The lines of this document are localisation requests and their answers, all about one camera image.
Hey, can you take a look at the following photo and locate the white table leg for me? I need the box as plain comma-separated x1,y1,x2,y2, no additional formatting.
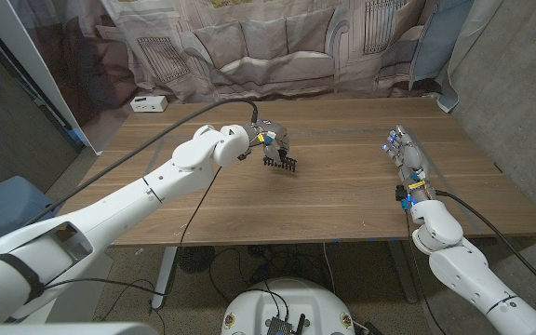
150,246,179,310

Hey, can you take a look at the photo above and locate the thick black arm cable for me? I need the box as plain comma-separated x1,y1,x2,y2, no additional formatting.
23,97,260,228
434,189,536,306

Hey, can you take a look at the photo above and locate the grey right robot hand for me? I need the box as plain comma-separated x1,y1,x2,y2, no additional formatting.
381,123,436,204

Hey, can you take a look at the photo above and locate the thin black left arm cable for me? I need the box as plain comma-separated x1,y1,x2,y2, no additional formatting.
42,167,223,299

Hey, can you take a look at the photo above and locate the black floor cable bundle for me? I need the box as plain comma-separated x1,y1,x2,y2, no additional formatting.
207,242,339,306

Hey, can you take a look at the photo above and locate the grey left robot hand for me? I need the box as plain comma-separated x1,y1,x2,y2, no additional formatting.
242,119,292,164

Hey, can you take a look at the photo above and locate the white robot shoulder housing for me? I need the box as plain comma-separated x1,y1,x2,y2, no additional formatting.
0,322,160,335

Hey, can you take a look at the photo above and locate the black device on torso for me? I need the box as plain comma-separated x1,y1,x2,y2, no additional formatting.
265,314,307,335

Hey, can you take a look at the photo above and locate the white-edged dark panel board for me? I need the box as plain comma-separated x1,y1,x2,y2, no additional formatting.
0,0,141,155

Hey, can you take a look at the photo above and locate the white round robot torso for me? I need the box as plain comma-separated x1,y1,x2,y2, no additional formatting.
221,277,356,335

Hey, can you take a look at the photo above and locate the black round floor fan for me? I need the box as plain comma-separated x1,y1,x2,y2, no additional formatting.
178,245,217,275

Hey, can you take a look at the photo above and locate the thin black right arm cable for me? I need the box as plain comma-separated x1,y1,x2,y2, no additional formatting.
402,209,446,335

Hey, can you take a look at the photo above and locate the black claw hair clip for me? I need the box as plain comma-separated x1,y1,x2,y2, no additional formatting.
261,155,299,173

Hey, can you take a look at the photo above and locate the blue plastic bin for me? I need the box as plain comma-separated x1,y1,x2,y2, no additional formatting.
0,175,60,255

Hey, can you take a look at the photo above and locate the black power adapter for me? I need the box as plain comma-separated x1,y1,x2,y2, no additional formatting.
354,319,384,335

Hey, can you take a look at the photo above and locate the printed sofa backdrop cloth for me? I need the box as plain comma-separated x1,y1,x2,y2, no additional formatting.
100,0,504,114

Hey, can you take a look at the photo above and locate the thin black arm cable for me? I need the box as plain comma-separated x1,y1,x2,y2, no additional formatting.
402,209,446,335
42,167,223,299

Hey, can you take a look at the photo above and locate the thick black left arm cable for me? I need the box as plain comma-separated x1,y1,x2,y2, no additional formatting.
23,97,260,228

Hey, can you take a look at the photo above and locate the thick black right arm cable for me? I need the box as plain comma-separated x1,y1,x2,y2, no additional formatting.
434,189,536,306

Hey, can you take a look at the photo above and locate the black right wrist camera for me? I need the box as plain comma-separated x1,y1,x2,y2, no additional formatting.
394,184,411,211

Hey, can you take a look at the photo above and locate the grey table leg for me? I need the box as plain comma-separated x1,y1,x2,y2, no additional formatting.
386,240,419,304

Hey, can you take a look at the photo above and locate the white power strip box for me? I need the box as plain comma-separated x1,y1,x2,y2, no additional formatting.
129,95,168,114

